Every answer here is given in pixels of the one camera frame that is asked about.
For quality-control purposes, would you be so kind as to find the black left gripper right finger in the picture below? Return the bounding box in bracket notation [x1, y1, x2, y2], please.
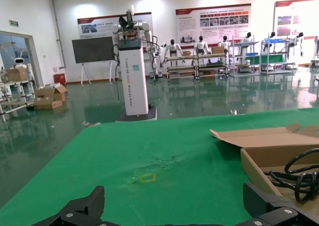
[239, 182, 319, 226]

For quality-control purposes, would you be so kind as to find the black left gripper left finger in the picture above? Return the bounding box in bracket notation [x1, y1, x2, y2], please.
[31, 185, 110, 226]

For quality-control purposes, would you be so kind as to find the black power cable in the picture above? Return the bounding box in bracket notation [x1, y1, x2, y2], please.
[264, 148, 319, 203]

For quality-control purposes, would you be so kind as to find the torn-edged open cardboard box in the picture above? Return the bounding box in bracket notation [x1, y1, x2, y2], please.
[210, 123, 319, 212]

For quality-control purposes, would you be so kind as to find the red floor box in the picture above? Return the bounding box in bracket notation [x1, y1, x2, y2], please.
[54, 73, 67, 85]

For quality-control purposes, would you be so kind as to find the green table cloth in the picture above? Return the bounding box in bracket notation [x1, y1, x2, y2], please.
[0, 107, 319, 226]

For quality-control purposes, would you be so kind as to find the flat cardboard carton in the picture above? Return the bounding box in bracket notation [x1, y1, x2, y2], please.
[33, 96, 63, 110]

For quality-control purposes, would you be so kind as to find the open cardboard carton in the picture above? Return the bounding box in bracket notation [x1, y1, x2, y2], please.
[35, 85, 68, 102]

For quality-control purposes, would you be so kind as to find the white pipe rack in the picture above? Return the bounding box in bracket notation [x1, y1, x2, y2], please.
[0, 79, 35, 122]

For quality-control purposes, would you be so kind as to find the white shelf rack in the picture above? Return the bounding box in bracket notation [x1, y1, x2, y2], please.
[229, 41, 260, 77]
[260, 38, 295, 75]

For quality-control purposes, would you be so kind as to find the roller shelf rack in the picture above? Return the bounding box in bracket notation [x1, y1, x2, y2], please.
[196, 52, 229, 79]
[165, 54, 197, 80]

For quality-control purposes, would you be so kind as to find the closed cardboard carton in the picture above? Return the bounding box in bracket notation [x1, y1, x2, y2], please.
[5, 68, 28, 82]

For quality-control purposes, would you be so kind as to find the dark display screen on stand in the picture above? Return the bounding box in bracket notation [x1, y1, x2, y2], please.
[71, 36, 114, 84]

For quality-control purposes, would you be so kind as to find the small round-headed white robot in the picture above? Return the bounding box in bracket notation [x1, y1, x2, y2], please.
[13, 50, 33, 71]

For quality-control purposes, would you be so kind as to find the white humanoid robot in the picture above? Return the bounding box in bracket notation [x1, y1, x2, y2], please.
[266, 31, 278, 50]
[159, 38, 184, 71]
[291, 31, 305, 57]
[218, 35, 231, 50]
[240, 31, 254, 45]
[194, 35, 210, 56]

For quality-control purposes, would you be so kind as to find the grey framed glass doorway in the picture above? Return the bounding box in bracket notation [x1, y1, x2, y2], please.
[0, 31, 43, 87]

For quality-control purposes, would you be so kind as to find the white pedestal robot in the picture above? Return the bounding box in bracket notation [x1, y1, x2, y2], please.
[111, 4, 160, 122]

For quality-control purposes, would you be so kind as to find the grey wall pipe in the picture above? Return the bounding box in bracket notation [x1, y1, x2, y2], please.
[51, 0, 67, 69]

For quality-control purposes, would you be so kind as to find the wide red white wall poster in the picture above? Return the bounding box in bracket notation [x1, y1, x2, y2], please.
[175, 3, 252, 46]

